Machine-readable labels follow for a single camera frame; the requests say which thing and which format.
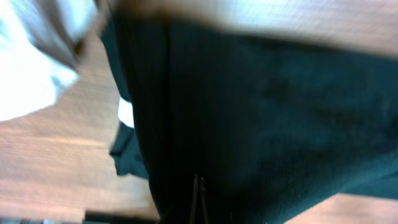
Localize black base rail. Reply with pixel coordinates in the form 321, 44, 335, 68
82, 211, 157, 224

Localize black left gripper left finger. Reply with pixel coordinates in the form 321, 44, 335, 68
160, 174, 198, 224

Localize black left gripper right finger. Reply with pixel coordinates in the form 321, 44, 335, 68
200, 177, 233, 224

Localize black t-shirt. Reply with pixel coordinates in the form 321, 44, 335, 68
101, 15, 397, 223

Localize cream folded garment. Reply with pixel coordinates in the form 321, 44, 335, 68
1, 0, 99, 121

